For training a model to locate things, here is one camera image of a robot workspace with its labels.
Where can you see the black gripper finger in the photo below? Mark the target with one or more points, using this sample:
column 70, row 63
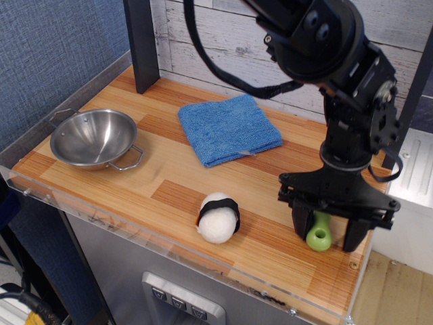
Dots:
column 302, row 217
column 356, row 231

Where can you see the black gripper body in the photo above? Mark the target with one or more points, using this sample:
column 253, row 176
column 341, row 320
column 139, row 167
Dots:
column 338, row 188

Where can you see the green handled grey spatula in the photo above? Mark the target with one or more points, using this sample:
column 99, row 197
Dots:
column 319, row 237

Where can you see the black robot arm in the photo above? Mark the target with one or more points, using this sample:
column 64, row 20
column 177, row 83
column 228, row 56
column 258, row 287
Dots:
column 324, row 43

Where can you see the white appliance at right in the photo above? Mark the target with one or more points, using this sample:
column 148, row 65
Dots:
column 410, row 239

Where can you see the white plush rice ball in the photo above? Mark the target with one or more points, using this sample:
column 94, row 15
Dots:
column 219, row 218

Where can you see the blue folded cloth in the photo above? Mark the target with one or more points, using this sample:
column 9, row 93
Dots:
column 223, row 131

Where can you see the silver button panel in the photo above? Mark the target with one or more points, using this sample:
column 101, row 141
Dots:
column 168, row 302

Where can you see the stainless steel cabinet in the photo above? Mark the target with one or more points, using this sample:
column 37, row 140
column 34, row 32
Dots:
column 118, row 261

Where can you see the clear acrylic edge guard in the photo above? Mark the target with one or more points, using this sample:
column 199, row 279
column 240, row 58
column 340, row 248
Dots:
column 161, row 198

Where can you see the yellow object bottom left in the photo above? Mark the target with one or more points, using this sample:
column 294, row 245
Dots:
column 34, row 319

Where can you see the dark right upright post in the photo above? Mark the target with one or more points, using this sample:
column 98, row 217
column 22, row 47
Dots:
column 417, row 85

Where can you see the dark upright post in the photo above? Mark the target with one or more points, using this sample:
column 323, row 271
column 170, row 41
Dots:
column 138, row 15
column 417, row 85

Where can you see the steel bowl with handles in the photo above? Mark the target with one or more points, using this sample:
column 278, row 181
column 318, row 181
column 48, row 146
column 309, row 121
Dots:
column 94, row 139

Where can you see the dark left upright post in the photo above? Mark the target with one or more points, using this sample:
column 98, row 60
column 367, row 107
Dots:
column 138, row 15

